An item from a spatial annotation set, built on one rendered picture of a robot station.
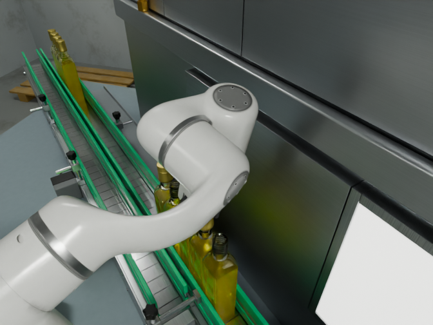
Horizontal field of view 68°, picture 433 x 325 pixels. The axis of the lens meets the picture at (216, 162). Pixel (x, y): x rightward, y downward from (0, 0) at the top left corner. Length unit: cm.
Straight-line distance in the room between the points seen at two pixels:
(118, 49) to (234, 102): 392
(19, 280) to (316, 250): 45
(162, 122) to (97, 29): 400
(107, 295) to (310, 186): 70
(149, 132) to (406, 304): 41
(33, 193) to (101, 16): 309
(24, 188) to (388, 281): 129
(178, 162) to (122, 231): 9
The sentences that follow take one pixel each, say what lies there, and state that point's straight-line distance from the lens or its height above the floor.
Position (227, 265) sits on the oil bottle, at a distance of 65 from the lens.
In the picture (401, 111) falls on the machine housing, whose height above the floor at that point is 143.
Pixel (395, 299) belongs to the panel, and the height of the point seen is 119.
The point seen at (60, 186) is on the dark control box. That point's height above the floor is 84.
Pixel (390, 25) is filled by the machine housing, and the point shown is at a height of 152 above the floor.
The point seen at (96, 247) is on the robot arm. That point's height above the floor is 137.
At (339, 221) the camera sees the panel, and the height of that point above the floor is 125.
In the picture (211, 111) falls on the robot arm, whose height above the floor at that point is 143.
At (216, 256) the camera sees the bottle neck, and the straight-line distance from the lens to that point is 63.
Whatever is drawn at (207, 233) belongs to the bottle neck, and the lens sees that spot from 66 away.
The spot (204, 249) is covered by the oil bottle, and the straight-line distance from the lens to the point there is 67.
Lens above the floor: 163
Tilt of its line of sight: 39 degrees down
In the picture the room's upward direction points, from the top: straight up
